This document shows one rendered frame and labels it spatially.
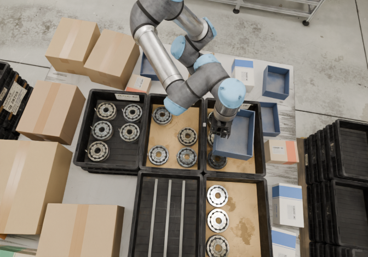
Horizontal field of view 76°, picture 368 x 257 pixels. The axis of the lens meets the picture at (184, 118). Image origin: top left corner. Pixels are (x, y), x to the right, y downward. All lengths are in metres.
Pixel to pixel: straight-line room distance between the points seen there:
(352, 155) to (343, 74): 1.26
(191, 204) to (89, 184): 0.56
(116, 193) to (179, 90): 0.78
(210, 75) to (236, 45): 2.07
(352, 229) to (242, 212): 0.99
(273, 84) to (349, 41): 1.86
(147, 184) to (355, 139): 1.52
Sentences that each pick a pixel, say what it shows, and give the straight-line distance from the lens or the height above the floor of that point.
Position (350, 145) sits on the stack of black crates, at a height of 0.49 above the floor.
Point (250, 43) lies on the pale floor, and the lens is 2.84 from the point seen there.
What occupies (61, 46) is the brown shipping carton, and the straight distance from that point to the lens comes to 1.63.
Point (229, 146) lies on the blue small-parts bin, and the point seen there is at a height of 1.07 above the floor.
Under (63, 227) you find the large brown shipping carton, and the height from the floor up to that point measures 0.90.
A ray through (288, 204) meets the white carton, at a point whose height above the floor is 0.79.
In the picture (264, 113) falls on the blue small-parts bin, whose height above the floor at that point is 0.70.
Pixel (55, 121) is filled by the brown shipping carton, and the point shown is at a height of 0.86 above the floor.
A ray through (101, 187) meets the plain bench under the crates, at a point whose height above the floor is 0.70.
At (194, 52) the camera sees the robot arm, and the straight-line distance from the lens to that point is 1.33.
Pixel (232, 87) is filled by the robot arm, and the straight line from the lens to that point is 0.67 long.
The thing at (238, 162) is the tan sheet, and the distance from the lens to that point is 1.28.
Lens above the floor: 2.03
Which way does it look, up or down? 67 degrees down
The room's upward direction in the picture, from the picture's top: 10 degrees clockwise
